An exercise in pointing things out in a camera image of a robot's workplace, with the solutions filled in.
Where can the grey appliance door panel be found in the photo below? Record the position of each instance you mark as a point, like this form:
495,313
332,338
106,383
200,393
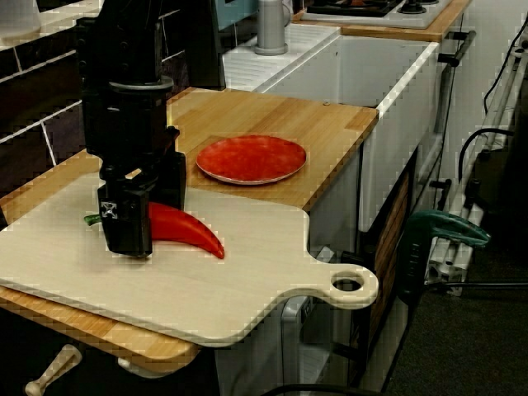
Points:
290,350

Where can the dark tiled kitchen hutch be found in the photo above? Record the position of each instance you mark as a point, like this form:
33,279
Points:
41,103

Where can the green clamp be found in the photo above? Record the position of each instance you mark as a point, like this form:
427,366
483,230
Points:
445,224

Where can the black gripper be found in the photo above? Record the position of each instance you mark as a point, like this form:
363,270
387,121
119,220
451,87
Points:
128,132

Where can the teal plastic bin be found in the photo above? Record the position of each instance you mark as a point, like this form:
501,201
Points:
237,12

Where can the white toy kitchen unit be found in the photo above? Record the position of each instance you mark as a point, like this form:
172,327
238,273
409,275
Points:
350,66

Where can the white container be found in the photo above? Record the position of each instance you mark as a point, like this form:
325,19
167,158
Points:
16,20

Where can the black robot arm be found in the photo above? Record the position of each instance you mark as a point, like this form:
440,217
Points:
119,41

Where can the grey metal cylinder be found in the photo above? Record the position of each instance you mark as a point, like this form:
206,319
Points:
270,29

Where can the red round plate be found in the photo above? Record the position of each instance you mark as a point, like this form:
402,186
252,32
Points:
251,163

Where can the grey toy stove top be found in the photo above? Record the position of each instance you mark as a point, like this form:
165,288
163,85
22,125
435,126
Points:
412,18

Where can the light wooden cutting board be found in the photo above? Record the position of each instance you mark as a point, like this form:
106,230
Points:
165,284

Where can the light metal frame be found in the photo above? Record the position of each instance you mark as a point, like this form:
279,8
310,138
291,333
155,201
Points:
449,255

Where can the red toy pepper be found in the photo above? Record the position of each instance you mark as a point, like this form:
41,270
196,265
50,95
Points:
185,231

